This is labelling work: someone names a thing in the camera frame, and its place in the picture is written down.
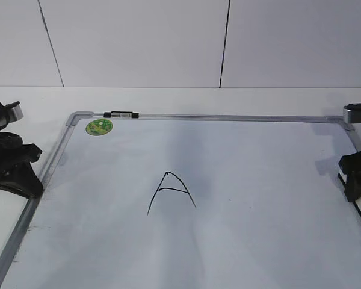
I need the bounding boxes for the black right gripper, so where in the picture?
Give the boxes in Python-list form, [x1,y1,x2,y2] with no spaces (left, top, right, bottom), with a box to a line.
[338,151,361,202]

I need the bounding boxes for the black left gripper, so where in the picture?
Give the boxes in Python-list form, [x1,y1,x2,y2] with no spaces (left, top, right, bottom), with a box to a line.
[0,132,44,199]

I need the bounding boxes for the white board with aluminium frame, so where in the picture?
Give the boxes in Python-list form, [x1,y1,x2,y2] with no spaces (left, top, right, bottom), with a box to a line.
[0,112,361,288]

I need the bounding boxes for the black and silver hanger clip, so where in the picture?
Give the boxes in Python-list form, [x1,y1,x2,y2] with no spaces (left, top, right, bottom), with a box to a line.
[103,111,139,119]

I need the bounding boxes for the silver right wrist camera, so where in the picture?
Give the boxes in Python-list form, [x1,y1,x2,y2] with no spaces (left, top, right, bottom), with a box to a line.
[343,103,361,124]

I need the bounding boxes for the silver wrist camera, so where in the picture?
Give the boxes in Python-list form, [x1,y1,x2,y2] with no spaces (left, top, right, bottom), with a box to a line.
[4,101,23,123]
[343,103,361,124]

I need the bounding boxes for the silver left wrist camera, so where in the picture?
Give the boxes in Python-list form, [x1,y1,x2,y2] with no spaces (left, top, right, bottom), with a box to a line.
[4,101,23,123]

